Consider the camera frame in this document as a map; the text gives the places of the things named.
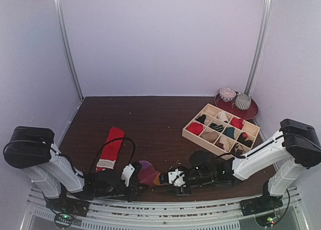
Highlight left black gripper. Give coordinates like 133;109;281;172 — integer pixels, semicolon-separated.
96;181;147;204

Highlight purple sock with orange cuff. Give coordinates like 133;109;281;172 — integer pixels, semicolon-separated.
138;161;161;187

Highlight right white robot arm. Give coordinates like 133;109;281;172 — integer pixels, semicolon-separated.
158;119;320;211

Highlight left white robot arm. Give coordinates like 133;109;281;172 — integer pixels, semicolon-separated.
3;126;149;212

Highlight red sock with striped cuff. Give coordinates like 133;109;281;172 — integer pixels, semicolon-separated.
96;127;125;172

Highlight red rolled sock in box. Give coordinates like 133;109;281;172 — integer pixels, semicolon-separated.
187;122;204;136

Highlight beige rolled sock in box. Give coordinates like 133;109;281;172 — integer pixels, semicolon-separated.
200;131;220;144

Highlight black rolled sock in box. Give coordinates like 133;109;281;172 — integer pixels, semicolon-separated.
196;114;207;124

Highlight black striped sock in box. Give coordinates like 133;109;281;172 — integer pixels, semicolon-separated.
209;123;225;132

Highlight wooden compartment organizer box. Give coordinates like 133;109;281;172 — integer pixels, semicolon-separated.
182;104;260;156

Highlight teal rolled sock in box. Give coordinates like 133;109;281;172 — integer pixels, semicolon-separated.
223;127;235;139

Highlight black red sock in box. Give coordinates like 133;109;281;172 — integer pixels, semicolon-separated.
237;132;253;148

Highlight left circuit board with leds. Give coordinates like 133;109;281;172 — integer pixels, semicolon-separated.
54;212;75;228

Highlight circuit board with leds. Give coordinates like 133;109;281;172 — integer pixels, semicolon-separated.
54;212;75;228
255;214;279;228

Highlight cream rolled sock in box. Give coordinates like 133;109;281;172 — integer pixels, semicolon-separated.
217;111;231;123

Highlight red patterned sock in box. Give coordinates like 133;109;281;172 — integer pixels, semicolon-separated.
230;117;244;130

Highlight red round tray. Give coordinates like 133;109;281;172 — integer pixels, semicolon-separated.
214;93;259;120

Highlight right circuit board with leds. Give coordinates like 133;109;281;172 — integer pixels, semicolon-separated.
255;214;279;228

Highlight white patterned bowl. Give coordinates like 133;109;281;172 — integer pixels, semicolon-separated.
219;87;237;102

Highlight grey striped cup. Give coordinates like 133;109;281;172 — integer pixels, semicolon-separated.
235;93;251;110

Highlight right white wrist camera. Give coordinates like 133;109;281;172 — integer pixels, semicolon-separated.
168;169;186;187

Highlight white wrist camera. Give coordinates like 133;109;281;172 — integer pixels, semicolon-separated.
121;164;135;187
168;169;186;187

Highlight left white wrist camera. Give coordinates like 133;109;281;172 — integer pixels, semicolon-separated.
121;164;135;187

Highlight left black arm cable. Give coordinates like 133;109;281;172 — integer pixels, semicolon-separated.
89;137;136;175

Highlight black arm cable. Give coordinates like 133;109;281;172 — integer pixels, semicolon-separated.
215;151;246;160
89;137;136;175

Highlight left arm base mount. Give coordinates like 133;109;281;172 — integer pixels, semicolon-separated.
45;197;90;217

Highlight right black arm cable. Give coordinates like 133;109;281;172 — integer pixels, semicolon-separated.
215;151;246;160

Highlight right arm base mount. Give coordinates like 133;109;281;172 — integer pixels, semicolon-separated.
240;196;283;216

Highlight right aluminium frame post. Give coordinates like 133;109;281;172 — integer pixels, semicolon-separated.
244;0;273;96

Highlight aluminium frame post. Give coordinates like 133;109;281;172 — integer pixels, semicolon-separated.
244;0;273;96
54;0;84;101

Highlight left aluminium frame post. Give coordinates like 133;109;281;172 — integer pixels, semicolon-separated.
54;0;84;101

